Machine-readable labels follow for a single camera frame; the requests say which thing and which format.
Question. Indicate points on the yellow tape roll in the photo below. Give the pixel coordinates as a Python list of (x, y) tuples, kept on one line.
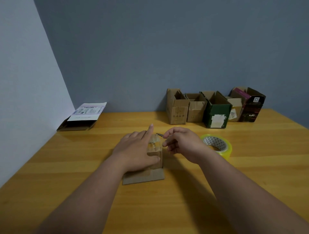
[(227, 150)]

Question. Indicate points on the small brown cardboard box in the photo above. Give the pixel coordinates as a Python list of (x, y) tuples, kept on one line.
[(235, 108)]

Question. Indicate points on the person's left forearm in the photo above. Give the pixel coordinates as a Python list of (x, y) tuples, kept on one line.
[(79, 202)]

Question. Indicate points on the plain brown carton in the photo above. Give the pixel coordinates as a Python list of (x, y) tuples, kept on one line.
[(177, 113)]

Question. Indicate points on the person's left hand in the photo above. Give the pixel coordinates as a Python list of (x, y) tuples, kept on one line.
[(132, 152)]

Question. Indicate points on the person's right hand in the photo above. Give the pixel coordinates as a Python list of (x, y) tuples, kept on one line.
[(188, 144)]

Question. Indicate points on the person's right forearm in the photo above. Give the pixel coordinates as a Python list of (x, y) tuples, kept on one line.
[(256, 195)]

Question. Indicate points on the brown carton with label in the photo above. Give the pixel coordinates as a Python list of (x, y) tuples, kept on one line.
[(195, 112)]

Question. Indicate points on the black box white label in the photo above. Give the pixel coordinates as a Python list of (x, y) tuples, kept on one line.
[(84, 113)]

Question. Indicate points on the pink and black carton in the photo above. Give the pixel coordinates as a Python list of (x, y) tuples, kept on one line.
[(252, 108)]

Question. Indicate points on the green box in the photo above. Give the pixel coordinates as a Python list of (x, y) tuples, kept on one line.
[(216, 113)]

